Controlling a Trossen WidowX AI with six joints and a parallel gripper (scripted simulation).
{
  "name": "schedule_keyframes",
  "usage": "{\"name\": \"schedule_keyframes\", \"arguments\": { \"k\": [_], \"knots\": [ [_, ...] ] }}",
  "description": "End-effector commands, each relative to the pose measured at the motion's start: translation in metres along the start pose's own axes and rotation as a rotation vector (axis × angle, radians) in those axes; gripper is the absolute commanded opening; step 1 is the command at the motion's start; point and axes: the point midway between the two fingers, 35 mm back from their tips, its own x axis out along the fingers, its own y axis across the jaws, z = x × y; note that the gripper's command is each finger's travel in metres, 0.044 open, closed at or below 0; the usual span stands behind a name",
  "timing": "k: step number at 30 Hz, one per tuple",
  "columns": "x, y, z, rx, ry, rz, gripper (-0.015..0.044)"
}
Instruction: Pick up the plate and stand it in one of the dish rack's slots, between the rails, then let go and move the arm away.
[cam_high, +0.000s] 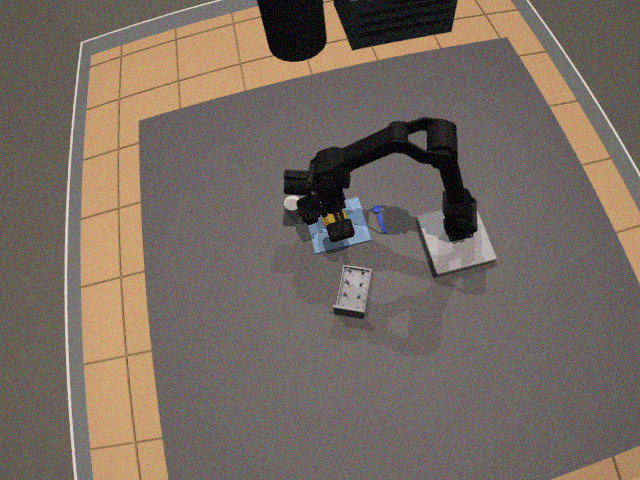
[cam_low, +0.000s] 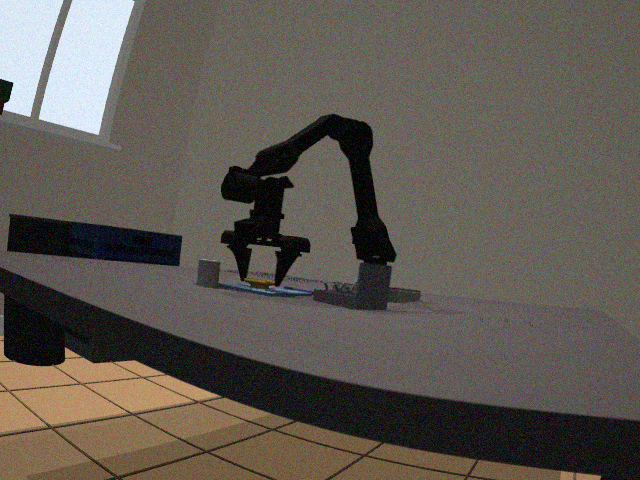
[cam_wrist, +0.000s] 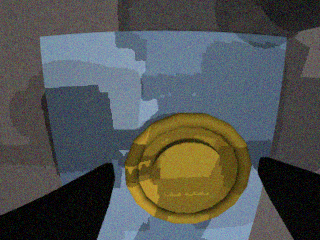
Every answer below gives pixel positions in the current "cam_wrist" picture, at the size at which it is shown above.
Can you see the yellow plate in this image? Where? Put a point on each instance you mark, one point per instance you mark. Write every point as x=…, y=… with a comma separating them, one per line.
x=187, y=167

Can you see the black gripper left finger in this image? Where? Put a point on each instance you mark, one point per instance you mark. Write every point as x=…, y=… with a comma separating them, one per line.
x=75, y=211

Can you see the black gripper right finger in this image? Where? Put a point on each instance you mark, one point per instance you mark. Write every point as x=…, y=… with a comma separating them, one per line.
x=295, y=192

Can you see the light blue flat mat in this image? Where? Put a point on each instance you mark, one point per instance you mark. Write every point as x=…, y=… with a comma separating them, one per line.
x=103, y=89

